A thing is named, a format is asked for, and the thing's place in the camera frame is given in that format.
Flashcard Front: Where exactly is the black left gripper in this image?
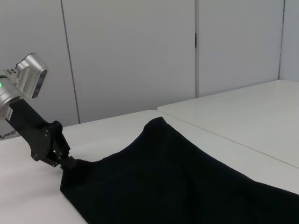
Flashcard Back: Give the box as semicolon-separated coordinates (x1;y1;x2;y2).
4;98;76;169

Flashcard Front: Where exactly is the black shirt with FREE print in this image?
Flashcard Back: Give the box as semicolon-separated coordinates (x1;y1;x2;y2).
60;116;299;224

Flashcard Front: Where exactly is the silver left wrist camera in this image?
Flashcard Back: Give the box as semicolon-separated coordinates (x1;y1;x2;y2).
15;53;49;99

